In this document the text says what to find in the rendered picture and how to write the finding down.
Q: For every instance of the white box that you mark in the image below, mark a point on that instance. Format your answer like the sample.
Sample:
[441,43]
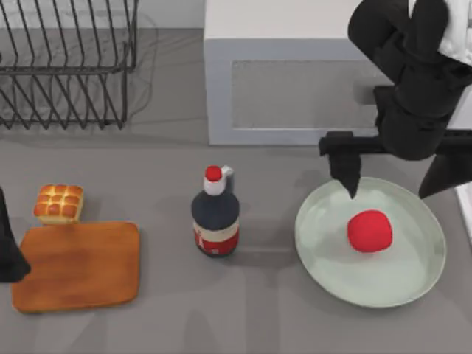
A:
[465,210]

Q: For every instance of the pale green plate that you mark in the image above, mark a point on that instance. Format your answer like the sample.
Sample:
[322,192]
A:
[387,276]

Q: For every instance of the dark bottle with red cap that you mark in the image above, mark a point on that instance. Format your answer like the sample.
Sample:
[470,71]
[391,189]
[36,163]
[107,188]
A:
[215,217]

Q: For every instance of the golden bread loaf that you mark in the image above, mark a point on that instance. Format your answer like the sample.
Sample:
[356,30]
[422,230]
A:
[58,203]

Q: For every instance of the pale microwave oven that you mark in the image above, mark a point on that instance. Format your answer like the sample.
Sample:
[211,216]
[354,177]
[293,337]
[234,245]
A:
[280,33]

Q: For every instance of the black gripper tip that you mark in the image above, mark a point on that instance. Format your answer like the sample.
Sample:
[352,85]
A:
[9,250]

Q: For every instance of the wooden cutting board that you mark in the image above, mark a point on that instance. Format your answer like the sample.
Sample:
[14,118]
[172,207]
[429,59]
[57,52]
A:
[77,267]

